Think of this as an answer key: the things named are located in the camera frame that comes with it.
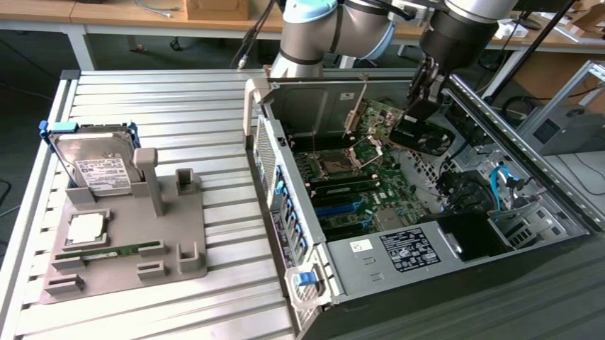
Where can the black monitor stand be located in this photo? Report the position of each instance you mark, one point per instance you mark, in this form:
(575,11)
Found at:
(526,17)

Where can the brown cardboard piece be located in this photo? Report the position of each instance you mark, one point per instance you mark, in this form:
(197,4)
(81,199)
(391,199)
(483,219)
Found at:
(590,17)

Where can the grey plastic parts rack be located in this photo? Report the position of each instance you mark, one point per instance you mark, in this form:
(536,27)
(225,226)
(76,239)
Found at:
(126,226)

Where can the hard disk in blue carrier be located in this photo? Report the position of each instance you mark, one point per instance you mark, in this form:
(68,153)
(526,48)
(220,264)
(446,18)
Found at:
(93,170)

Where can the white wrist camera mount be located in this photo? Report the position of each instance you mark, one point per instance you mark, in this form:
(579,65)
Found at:
(411,8)

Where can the short blue expansion slot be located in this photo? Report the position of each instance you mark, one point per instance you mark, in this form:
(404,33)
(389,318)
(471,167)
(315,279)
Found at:
(364,222)

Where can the green RAM stick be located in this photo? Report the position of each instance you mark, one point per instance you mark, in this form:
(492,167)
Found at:
(108,251)

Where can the blue case latch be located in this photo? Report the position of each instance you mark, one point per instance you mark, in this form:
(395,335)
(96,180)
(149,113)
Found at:
(304,278)

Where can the CPU socket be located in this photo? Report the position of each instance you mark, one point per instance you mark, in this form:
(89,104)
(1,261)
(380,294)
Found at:
(336,164)

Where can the metal socket cover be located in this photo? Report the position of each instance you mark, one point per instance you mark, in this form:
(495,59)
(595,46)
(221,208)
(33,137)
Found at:
(365,152)

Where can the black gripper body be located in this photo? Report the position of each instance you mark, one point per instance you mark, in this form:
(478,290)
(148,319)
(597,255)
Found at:
(452,39)

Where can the black RAM stick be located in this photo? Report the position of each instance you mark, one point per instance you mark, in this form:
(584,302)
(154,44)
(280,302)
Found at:
(344,188)

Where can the silver CPU chip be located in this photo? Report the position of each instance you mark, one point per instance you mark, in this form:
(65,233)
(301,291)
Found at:
(85,228)

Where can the square chipset heat sink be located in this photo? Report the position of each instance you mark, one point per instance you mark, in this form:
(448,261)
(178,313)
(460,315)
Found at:
(391,219)

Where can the open grey PC case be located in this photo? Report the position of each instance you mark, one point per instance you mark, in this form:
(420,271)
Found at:
(264,152)

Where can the perforated metal drive cage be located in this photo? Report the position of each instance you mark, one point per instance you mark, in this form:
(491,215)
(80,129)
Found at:
(418,166)

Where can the wooden desk with grey frame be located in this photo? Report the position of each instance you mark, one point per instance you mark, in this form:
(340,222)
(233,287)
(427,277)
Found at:
(564,42)
(37,10)

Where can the metal disk bay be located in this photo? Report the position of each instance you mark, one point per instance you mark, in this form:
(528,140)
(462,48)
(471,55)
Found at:
(528,226)

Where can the black stand pole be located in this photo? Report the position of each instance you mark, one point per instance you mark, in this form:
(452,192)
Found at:
(536,40)

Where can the grey computer tower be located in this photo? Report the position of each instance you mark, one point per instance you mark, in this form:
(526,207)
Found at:
(566,131)

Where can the graphics card with black fan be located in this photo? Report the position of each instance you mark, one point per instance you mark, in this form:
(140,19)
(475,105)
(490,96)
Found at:
(424,140)

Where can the tan cardboard box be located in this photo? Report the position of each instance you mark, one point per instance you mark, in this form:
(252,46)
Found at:
(212,8)

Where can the small white box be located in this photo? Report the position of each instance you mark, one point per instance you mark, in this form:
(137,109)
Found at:
(512,31)

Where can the grey power supply unit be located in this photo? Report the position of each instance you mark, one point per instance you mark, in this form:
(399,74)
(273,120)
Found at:
(359,269)

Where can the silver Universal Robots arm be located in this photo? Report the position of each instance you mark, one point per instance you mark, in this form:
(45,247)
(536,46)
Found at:
(307,32)

